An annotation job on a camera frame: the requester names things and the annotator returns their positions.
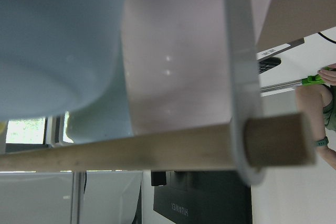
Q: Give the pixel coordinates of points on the pink plastic cup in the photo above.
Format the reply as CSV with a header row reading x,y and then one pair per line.
x,y
176,64

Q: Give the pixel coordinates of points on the black monitor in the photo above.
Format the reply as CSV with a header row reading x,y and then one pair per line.
x,y
204,197

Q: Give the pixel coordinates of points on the seated person green shirt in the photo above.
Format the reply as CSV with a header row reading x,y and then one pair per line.
x,y
317,102

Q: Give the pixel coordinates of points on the white wire cup rack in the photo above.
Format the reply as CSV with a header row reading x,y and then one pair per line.
x,y
247,143

